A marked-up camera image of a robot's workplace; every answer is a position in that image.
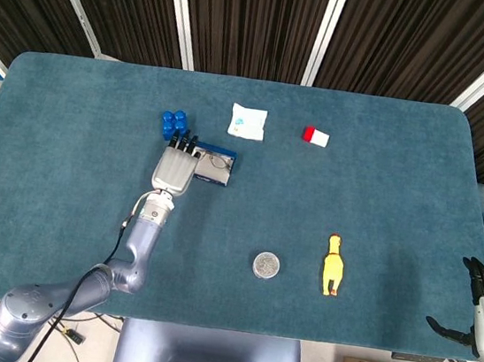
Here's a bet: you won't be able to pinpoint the red and white small box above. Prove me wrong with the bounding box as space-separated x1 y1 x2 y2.
302 125 332 149

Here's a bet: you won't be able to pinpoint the blue glasses case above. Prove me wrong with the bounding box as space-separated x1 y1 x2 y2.
188 139 240 189

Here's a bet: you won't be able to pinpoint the yellow rubber chicken toy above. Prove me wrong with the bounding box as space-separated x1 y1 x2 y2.
319 233 350 298

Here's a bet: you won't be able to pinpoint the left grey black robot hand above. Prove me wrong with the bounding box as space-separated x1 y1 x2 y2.
149 125 205 201

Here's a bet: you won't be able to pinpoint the blue-grey robot torso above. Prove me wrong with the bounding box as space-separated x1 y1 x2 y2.
111 315 308 362

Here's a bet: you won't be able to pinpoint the clear round jar of pins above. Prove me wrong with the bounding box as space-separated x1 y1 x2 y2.
250 250 283 283

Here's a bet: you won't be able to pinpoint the blue toy building block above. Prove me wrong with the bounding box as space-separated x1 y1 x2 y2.
157 107 191 142

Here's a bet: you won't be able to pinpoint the white tissue packet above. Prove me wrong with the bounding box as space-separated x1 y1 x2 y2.
226 102 270 142

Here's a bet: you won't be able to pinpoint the dark brown pleated curtain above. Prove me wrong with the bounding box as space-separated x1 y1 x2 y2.
0 0 484 187

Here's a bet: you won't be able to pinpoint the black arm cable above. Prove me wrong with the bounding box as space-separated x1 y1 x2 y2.
24 177 165 362

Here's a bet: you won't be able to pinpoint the metal-rimmed eyeglasses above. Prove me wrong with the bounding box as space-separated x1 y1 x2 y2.
198 151 233 174

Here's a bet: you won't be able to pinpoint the blue-green velvet table cloth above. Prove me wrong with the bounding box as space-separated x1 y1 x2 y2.
0 45 484 362

